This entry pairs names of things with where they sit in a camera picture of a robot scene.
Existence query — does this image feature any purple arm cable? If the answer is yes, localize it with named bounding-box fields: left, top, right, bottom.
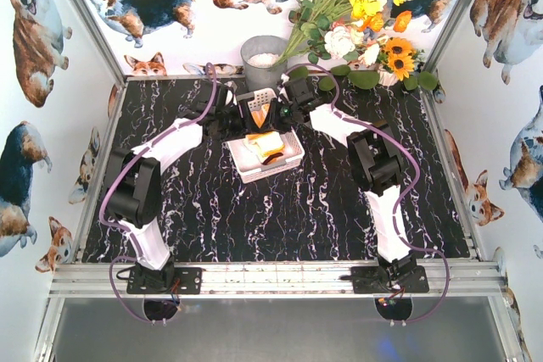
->
left=286, top=63, right=451, bottom=324
left=99, top=61, right=220, bottom=325

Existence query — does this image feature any aluminium front rail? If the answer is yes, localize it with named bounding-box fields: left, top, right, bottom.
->
left=48, top=259, right=506, bottom=298

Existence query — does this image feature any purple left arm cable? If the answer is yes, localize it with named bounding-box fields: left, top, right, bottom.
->
left=99, top=61, right=220, bottom=325

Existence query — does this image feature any artificial flower bouquet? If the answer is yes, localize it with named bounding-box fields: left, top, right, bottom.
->
left=276, top=0, right=423, bottom=91

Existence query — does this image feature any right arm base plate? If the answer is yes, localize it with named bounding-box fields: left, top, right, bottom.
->
left=339, top=266, right=429, bottom=294

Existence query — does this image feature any beige knit glove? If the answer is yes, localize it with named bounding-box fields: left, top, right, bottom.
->
left=244, top=131, right=285, bottom=165

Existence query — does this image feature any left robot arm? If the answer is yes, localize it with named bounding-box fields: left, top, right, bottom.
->
left=98, top=80, right=245, bottom=270

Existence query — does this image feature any grey metal bucket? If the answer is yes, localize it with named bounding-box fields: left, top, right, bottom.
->
left=240, top=36, right=288, bottom=92

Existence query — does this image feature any orange dotted glove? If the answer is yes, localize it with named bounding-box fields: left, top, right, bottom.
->
left=251, top=103, right=270, bottom=128

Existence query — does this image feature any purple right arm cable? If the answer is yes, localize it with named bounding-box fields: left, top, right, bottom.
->
left=286, top=63, right=451, bottom=324

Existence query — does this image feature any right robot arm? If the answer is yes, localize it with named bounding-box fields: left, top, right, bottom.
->
left=255, top=75, right=411, bottom=264

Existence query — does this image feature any white perforated storage basket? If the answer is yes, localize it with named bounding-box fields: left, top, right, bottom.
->
left=226, top=88, right=305, bottom=184

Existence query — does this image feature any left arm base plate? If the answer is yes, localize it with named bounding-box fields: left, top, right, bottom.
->
left=126, top=265, right=203, bottom=295

